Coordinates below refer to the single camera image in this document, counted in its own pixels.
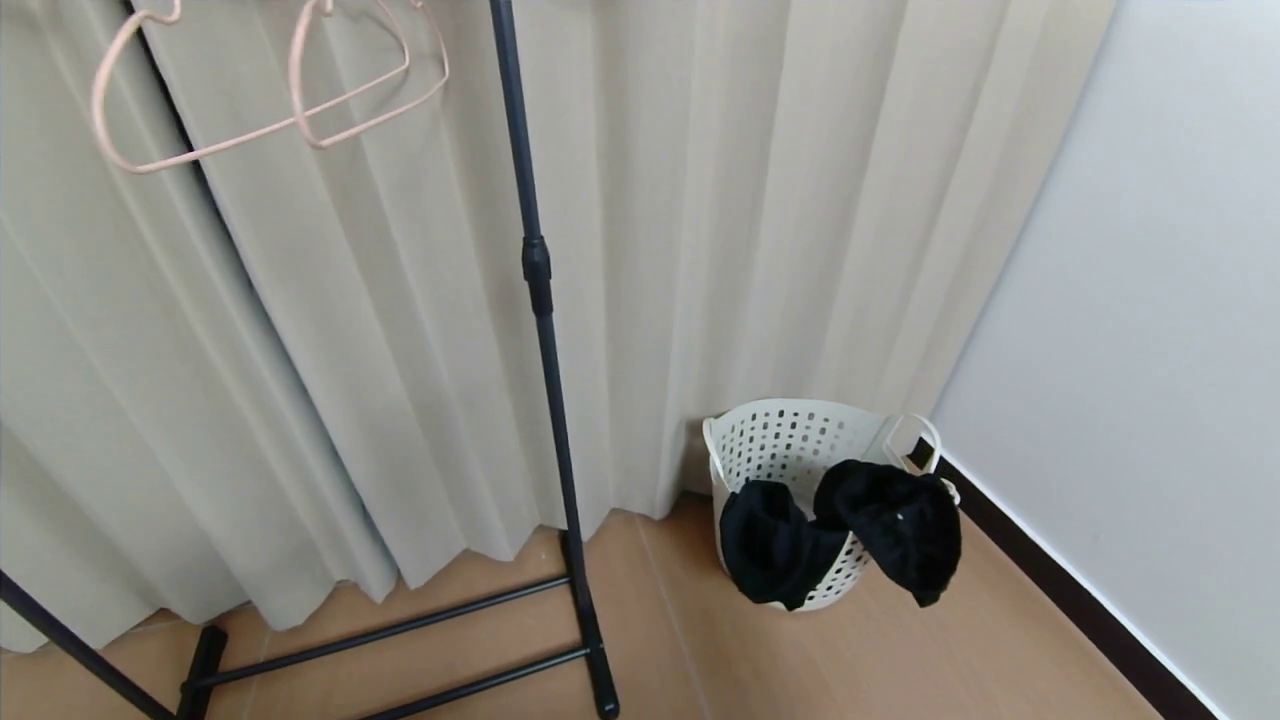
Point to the black shorts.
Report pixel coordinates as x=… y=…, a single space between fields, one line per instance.
x=900 y=530

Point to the black clothes rack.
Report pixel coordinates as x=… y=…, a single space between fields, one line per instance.
x=540 y=270

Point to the white laundry basket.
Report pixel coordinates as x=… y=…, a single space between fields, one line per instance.
x=790 y=440

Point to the black garment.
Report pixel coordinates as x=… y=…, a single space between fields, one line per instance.
x=770 y=550

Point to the white curtain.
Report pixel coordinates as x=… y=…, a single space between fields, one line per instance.
x=750 y=200
x=80 y=350

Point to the pink clothes hanger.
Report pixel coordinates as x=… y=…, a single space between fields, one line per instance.
x=97 y=110
x=292 y=75

